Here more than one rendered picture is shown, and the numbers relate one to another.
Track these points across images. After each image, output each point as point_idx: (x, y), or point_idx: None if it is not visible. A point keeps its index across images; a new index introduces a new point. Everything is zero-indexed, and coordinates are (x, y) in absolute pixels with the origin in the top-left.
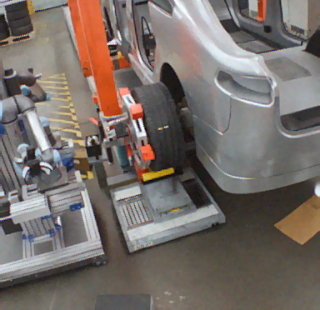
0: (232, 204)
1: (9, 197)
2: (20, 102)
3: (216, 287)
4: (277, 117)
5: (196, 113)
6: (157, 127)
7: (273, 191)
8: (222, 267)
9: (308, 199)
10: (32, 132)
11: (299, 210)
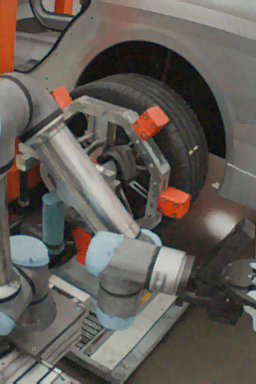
0: None
1: None
2: (35, 94)
3: None
4: None
5: (253, 119)
6: (187, 149)
7: (213, 231)
8: (251, 345)
9: None
10: (82, 188)
11: None
